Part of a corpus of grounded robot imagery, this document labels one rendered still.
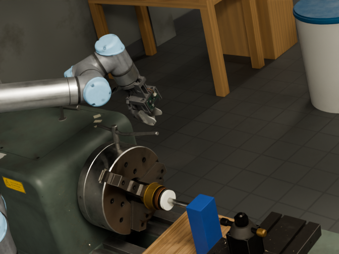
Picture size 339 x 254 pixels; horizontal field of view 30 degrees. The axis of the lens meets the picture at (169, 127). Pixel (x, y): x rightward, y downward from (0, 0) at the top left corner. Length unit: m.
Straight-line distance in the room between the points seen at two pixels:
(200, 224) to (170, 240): 0.27
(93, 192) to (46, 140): 0.32
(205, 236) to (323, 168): 2.16
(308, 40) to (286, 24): 1.33
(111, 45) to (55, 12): 4.05
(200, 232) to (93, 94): 0.62
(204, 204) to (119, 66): 0.52
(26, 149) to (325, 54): 2.67
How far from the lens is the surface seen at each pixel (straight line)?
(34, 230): 2.33
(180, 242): 2.26
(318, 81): 4.65
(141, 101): 1.93
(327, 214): 3.73
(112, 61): 1.83
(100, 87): 1.69
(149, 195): 2.13
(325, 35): 4.43
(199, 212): 2.00
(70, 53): 5.98
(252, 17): 5.42
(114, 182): 2.11
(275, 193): 3.94
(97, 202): 2.14
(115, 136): 2.15
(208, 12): 4.92
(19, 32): 5.64
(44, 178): 2.15
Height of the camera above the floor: 2.27
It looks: 27 degrees down
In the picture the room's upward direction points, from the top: 13 degrees counter-clockwise
